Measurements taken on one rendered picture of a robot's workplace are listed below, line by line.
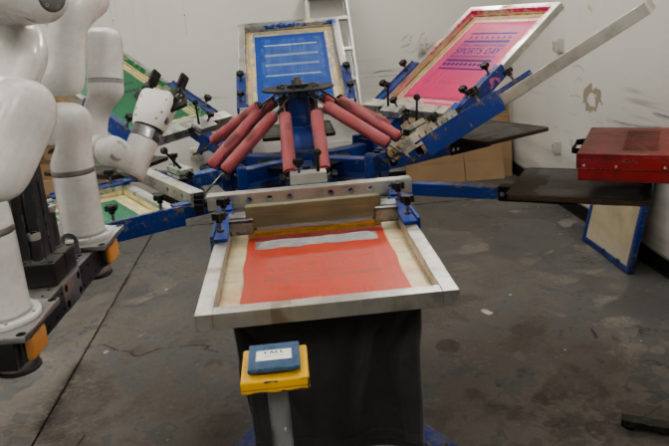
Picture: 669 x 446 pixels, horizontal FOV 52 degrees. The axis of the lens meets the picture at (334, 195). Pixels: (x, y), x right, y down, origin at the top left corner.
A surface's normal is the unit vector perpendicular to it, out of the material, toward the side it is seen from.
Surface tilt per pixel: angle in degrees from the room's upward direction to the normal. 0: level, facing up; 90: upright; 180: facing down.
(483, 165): 72
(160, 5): 90
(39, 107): 84
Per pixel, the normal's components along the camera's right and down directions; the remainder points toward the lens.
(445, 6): 0.08, 0.26
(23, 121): 0.76, 0.04
